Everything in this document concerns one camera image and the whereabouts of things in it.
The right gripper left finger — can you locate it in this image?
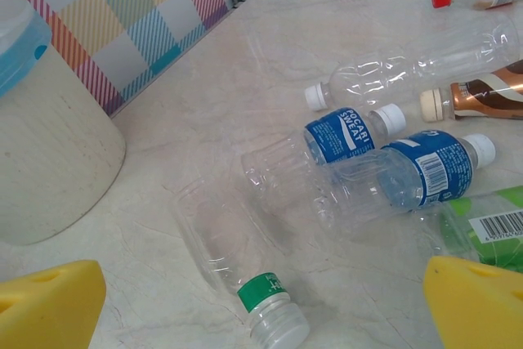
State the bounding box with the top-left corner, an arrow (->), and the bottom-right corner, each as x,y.
0,259 -> 107,349

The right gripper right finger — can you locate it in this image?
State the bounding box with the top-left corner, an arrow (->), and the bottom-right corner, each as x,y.
422,255 -> 523,349

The green label plastic bottle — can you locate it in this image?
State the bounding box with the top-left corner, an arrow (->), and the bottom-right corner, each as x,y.
436,185 -> 523,275

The blue label Pocari Sweat bottle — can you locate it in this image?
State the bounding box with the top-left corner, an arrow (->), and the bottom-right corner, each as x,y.
312,129 -> 497,232
240,103 -> 408,199

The clear bottle green neck band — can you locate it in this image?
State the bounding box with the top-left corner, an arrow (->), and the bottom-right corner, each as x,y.
170,179 -> 311,349

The cream white round bin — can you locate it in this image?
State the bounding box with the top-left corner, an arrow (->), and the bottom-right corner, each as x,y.
0,44 -> 127,246

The brown coffee drink bottle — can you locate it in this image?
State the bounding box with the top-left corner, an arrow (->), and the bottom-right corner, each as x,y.
419,60 -> 523,123

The large clear bottle white cap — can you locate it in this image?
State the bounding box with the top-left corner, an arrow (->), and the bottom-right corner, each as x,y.
304,8 -> 523,112

